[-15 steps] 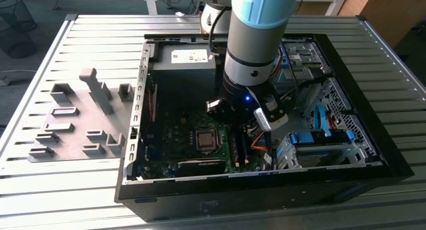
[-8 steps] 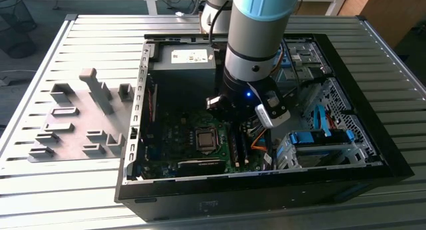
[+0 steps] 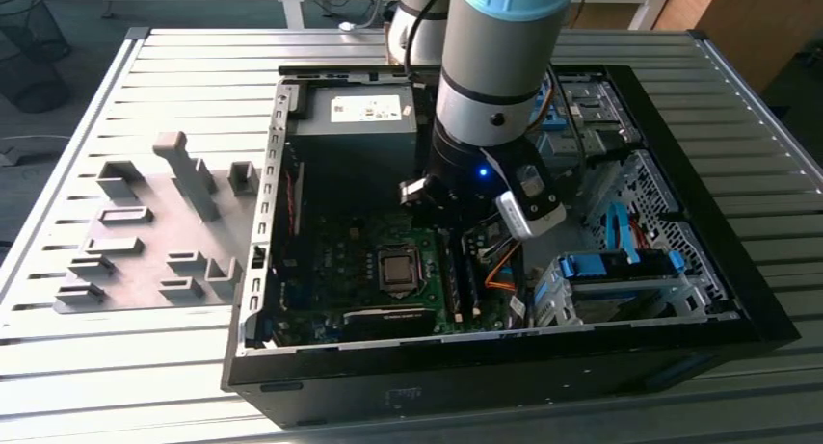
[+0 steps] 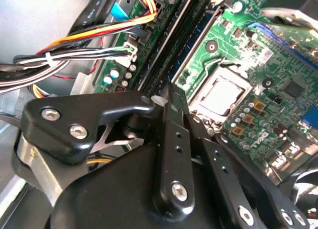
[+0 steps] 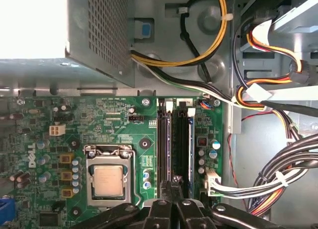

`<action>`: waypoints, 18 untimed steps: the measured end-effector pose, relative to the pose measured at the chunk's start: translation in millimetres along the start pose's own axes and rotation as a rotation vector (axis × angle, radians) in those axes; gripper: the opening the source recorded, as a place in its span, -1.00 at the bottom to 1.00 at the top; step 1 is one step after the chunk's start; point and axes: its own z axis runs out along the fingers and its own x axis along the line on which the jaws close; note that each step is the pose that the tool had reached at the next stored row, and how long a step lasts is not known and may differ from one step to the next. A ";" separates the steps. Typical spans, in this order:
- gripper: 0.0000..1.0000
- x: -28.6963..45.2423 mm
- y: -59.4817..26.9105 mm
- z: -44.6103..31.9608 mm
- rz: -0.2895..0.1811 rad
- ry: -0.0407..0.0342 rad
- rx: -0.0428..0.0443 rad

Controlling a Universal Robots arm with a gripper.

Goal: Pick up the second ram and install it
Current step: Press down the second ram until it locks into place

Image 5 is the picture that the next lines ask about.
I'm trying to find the orange red yellow wires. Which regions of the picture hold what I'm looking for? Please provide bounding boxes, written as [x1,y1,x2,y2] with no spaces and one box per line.
[233,16,310,112]

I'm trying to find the black PC case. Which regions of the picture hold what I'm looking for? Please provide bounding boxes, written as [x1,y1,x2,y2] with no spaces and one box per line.
[0,0,318,229]

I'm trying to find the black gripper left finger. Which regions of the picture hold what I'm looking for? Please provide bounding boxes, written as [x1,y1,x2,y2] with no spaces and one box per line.
[72,180,172,229]

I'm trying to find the CPU socket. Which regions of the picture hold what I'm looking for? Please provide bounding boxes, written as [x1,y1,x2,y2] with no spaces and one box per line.
[84,144,136,207]

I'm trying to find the white wire plug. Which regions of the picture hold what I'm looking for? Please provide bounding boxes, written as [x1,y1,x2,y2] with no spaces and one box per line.
[205,168,222,197]

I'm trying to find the white green black wires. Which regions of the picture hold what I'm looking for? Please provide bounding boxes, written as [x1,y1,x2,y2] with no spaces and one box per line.
[131,57,268,112]

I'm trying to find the silver CPU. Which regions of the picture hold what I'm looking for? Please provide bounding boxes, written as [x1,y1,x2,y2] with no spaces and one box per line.
[93,164,125,197]

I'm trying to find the yellow black power wires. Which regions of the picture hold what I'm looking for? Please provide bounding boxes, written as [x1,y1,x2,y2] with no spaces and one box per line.
[129,0,228,67]

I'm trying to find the green motherboard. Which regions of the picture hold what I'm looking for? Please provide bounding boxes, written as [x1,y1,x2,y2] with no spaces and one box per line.
[0,96,224,229]

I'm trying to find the thick black cable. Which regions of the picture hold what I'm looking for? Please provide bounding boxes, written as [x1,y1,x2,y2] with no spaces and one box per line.
[177,6,213,82]

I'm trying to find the metal socket cover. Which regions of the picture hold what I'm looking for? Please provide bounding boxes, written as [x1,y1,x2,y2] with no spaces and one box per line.
[85,149,133,207]

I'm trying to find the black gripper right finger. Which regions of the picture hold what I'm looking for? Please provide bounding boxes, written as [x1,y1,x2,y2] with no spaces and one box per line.
[172,175,291,229]

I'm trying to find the black cable bundle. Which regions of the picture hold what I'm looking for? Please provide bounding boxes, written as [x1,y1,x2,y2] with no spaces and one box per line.
[244,133,318,215]

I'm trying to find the grey metal drive cage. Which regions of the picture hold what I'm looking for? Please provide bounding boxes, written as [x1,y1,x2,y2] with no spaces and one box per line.
[232,0,318,134]

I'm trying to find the grey power supply unit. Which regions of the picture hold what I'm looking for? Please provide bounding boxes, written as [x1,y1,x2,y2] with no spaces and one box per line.
[65,0,137,88]

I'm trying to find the blue plastic case tab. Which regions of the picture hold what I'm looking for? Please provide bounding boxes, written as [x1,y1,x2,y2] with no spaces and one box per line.
[141,23,152,38]

